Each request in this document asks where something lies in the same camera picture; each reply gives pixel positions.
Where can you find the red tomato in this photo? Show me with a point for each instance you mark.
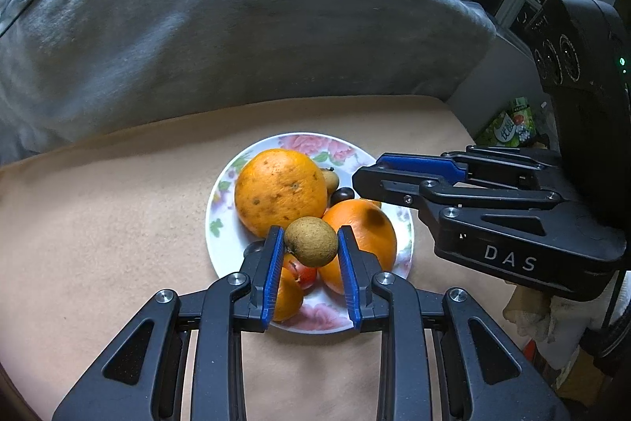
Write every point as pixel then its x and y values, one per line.
pixel 303 273

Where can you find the green printed package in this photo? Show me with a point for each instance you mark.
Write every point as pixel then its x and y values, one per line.
pixel 510 125

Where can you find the tan mat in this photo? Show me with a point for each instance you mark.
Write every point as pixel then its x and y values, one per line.
pixel 123 204

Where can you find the person's right hand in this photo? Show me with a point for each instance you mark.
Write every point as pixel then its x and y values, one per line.
pixel 567 327

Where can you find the grey fleece blanket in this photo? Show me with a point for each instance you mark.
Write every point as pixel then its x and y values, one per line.
pixel 222 31

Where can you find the dark purple grape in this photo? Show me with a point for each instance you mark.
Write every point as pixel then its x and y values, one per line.
pixel 342 195

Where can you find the smooth orange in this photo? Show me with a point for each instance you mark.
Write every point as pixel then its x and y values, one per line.
pixel 369 233

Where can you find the spotted orange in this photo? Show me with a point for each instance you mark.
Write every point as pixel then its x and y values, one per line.
pixel 278 189

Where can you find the small olive green fruit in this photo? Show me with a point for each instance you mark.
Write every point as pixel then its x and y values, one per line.
pixel 311 242
pixel 330 180

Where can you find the white floral plate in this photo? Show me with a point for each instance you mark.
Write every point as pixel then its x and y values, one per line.
pixel 227 243

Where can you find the brown cardboard box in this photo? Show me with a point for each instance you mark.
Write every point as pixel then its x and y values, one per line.
pixel 581 384

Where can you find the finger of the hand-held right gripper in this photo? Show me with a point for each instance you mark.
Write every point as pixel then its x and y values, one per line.
pixel 389 186
pixel 419 165

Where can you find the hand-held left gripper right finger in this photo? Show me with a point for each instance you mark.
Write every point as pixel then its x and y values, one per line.
pixel 348 283

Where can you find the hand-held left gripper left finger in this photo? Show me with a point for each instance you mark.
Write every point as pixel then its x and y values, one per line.
pixel 268 283

